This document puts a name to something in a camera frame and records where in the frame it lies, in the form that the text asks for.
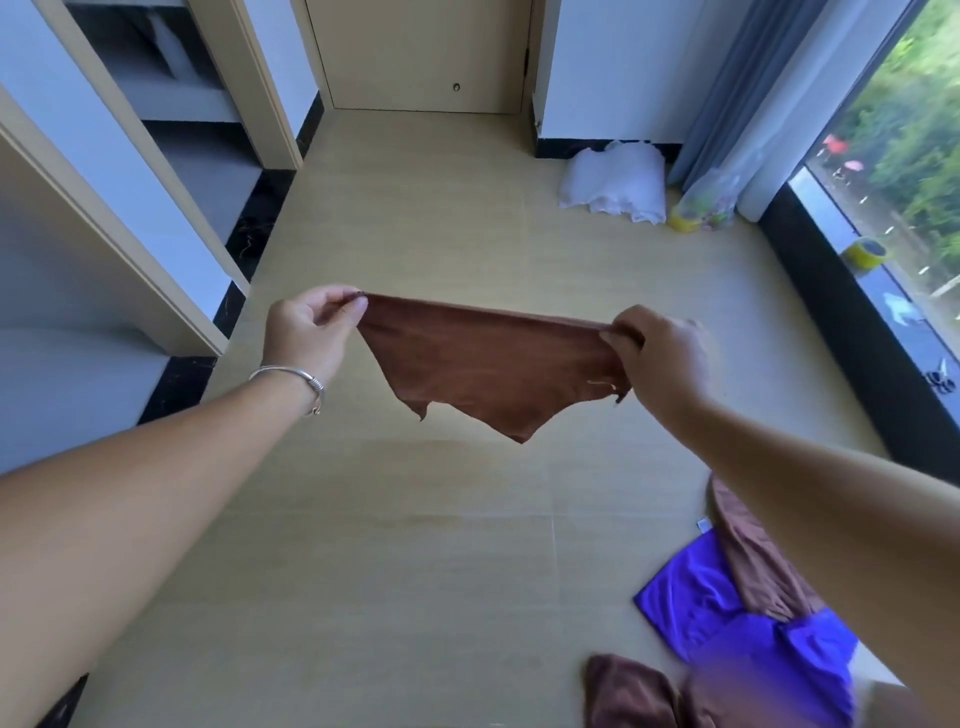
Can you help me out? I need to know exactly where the person's left forearm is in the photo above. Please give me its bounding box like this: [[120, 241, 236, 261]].
[[0, 371, 320, 728]]

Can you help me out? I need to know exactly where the clear plastic wrapper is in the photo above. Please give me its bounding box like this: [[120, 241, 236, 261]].
[[883, 292, 928, 328]]

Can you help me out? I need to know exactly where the white sheer curtain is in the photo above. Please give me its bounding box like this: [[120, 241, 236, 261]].
[[738, 0, 920, 223]]

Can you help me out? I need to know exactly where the beige door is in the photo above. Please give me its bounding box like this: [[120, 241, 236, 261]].
[[303, 0, 535, 115]]

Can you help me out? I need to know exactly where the person's left hand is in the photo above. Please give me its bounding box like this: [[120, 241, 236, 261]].
[[260, 284, 370, 391]]

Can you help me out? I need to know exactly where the dark framed window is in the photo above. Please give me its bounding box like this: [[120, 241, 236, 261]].
[[757, 0, 960, 489]]

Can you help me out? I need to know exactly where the person's right forearm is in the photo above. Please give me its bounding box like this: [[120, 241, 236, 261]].
[[663, 397, 960, 728]]

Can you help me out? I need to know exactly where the silver bracelet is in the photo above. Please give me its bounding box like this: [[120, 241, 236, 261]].
[[247, 365, 328, 418]]

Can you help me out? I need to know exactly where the white cloth pile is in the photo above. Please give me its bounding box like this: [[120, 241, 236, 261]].
[[558, 140, 669, 226]]

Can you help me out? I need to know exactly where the brown towel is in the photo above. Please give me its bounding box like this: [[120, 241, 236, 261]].
[[708, 476, 826, 624], [356, 292, 639, 444], [583, 653, 699, 728]]

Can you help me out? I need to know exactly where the person's right hand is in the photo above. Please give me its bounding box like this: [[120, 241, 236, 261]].
[[598, 303, 721, 436]]

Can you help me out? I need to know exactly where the purple towel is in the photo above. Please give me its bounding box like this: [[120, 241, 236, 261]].
[[633, 536, 858, 728]]

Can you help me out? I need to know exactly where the beige bathroom door frame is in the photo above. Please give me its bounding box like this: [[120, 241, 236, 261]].
[[33, 0, 305, 298]]

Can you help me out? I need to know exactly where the blue grey curtain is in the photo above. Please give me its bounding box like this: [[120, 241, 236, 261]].
[[667, 0, 830, 189]]

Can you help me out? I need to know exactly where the yellow tape roll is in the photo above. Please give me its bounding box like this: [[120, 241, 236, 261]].
[[841, 238, 890, 270]]

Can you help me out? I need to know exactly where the clear bag of yellow items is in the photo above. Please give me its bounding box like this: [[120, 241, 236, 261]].
[[667, 168, 740, 234]]

